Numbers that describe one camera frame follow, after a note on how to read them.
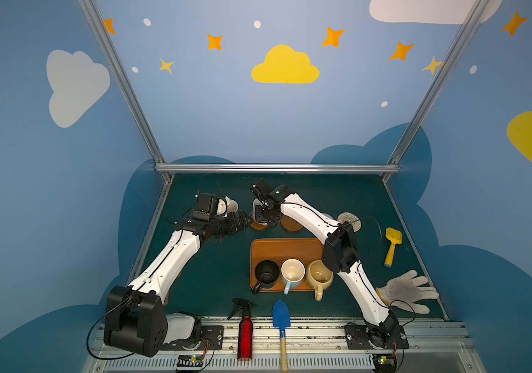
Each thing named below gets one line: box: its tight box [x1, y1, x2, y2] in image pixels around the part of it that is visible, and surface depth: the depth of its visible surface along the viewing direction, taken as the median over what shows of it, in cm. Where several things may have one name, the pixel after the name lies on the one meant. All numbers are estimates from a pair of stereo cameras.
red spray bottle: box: [227, 297, 258, 360], surface depth 75 cm
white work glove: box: [375, 269, 440, 315], surface depth 86 cm
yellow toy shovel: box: [384, 227, 403, 269], surface depth 100 cm
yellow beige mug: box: [305, 259, 334, 302], surface depth 81 cm
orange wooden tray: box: [249, 237, 325, 293], surface depth 83 cm
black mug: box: [252, 259, 280, 295], surface depth 82 cm
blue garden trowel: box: [272, 299, 291, 373], surface depth 79 cm
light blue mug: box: [280, 257, 306, 295], surface depth 82 cm
